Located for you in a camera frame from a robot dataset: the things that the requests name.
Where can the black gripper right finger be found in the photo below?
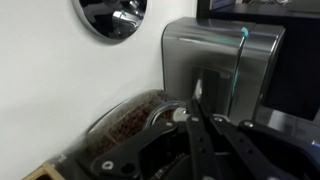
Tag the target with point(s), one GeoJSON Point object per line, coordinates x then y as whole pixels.
{"type": "Point", "coordinates": [243, 146]}

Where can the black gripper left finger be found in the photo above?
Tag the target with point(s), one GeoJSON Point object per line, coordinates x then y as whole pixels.
{"type": "Point", "coordinates": [150, 136]}

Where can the glass jar of coffee beans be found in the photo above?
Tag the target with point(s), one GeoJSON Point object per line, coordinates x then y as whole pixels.
{"type": "Point", "coordinates": [126, 123]}

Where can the black silver Keurig coffee machine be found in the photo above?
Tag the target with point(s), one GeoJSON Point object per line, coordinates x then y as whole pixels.
{"type": "Point", "coordinates": [300, 66]}

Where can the stainless steel box canister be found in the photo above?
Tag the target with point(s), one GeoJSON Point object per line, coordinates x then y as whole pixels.
{"type": "Point", "coordinates": [213, 46]}

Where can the wooden coffee tool rack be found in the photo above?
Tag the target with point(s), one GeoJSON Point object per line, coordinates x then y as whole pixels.
{"type": "Point", "coordinates": [43, 173]}

